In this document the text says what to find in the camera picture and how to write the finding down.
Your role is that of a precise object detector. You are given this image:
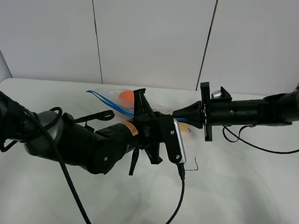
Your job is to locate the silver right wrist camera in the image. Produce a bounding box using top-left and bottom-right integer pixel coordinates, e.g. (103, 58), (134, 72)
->
(211, 86), (232, 101)

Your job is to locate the black left camera cable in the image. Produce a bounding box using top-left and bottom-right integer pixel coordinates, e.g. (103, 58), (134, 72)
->
(154, 162), (187, 224)

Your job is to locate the black right camera cable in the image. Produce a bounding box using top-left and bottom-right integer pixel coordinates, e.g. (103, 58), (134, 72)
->
(220, 123), (299, 155)

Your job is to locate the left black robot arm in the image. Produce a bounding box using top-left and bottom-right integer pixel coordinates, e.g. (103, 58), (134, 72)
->
(0, 89), (181, 174)

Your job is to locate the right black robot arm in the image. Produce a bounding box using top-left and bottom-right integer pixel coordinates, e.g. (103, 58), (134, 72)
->
(173, 82), (299, 141)

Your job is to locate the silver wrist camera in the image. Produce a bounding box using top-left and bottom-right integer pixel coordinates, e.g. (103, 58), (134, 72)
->
(211, 86), (232, 101)
(174, 118), (187, 164)

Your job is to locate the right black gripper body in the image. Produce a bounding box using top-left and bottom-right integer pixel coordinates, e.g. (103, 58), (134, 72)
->
(187, 82), (212, 141)

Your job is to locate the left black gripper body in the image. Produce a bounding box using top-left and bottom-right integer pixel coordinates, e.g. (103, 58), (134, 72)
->
(129, 88), (175, 176)

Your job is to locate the black camera cable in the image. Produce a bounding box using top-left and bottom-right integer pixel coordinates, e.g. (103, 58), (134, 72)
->
(220, 123), (299, 155)
(154, 162), (187, 224)

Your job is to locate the clear zip file bag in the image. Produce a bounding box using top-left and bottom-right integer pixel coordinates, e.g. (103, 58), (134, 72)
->
(86, 88), (194, 133)

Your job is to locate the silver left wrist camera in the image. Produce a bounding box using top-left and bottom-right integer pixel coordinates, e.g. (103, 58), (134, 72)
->
(174, 118), (187, 164)

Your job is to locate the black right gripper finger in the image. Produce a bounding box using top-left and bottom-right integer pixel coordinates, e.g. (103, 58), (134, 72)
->
(173, 104), (202, 125)

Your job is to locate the orange fruit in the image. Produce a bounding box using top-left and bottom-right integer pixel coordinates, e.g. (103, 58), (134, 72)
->
(118, 90), (135, 108)

